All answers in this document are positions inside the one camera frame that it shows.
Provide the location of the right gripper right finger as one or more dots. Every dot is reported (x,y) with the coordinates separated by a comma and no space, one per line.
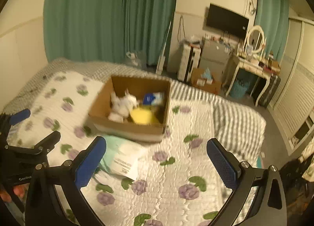
(268,206)

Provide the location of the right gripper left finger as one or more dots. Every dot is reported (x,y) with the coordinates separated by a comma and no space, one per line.
(43,206)

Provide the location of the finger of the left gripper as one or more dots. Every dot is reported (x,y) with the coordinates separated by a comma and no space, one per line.
(18,117)
(48,143)

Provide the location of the white sock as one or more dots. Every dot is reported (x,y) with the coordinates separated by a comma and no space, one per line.
(121,107)

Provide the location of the yellow sponge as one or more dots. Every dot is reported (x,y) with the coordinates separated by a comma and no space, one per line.
(142,116)

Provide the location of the blue labelled white pack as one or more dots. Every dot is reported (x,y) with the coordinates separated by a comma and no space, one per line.
(154,99)

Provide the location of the teal white tissue pack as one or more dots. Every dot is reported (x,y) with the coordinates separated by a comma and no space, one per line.
(121,157)

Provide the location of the white floral quilt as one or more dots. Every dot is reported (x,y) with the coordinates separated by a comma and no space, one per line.
(172,182)

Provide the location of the brown cardboard box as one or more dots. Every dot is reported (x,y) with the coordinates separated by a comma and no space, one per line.
(137,86)

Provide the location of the white louvered wardrobe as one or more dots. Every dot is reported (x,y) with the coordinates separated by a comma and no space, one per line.
(292,104)

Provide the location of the large teal curtain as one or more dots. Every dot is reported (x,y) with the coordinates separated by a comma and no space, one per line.
(105,30)

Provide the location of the blue plastic basket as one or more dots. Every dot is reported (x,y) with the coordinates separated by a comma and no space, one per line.
(239,89)

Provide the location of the floor cardboard box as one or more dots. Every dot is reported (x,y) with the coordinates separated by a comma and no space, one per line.
(206,80)

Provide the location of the white dressing table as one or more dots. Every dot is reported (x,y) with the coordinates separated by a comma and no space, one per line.
(263,82)

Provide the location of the grey mini fridge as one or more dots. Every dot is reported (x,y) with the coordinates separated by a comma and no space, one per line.
(214,56)

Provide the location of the white drawer cabinet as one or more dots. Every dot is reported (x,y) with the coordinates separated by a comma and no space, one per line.
(190,56)

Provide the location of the oval vanity mirror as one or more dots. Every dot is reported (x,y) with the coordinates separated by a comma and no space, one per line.
(255,40)

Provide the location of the small teal curtain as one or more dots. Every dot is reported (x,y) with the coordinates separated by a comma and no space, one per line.
(272,16)

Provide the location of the black wall television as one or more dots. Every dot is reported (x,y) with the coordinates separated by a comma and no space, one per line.
(227,21)

